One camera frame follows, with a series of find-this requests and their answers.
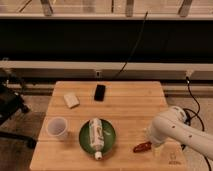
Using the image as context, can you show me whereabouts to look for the black hanging cable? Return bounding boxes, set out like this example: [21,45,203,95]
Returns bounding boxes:
[112,11,149,81]

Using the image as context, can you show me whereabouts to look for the green round plate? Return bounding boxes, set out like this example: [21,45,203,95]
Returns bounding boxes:
[79,118,116,160]

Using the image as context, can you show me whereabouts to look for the black floor cables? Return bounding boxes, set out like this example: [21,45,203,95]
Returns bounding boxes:
[181,76,213,171]

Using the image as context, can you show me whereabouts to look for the black office chair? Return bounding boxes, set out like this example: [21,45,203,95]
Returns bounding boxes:
[0,67,38,150]

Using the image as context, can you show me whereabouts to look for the white sponge block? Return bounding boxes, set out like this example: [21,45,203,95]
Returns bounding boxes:
[64,93,80,108]

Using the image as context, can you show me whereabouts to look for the clear plastic cup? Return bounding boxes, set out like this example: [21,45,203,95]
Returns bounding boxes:
[46,117,68,141]

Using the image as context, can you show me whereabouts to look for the white plastic bottle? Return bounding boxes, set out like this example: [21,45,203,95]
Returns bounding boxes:
[89,118,104,160]

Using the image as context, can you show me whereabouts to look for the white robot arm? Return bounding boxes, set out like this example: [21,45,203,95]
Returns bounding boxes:
[147,106,213,160]

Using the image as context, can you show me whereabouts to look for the black smartphone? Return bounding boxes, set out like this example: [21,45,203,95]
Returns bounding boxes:
[94,84,106,101]

